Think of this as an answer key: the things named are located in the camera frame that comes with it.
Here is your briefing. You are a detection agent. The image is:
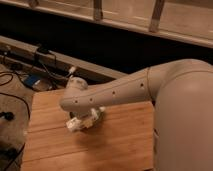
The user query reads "white labelled plastic bottle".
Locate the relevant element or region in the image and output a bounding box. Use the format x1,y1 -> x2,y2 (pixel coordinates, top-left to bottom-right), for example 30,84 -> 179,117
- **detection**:
85,107 -> 105,128

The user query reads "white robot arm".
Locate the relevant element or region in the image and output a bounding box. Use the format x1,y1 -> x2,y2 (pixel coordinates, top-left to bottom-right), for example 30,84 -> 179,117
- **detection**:
60,59 -> 213,171

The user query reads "wooden board table top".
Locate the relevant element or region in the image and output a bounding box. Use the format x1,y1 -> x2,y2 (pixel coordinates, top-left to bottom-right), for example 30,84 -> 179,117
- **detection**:
21,90 -> 153,171

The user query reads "white plug connector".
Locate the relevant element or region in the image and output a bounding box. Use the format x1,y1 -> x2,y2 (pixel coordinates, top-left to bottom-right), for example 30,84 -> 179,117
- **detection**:
66,66 -> 77,78

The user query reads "blue box on floor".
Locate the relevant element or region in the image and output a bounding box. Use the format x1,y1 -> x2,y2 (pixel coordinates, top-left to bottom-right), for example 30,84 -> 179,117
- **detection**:
23,75 -> 41,88

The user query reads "black plug left edge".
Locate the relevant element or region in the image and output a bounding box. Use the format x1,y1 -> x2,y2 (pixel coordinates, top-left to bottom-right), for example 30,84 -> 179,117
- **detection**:
0,112 -> 14,121

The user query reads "black cable left floor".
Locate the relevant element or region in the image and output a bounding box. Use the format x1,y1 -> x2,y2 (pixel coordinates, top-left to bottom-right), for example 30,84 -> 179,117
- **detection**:
0,71 -> 32,171

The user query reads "black power adapter on rail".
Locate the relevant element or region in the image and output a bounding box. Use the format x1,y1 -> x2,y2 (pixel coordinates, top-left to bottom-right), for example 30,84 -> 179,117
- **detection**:
35,46 -> 50,55

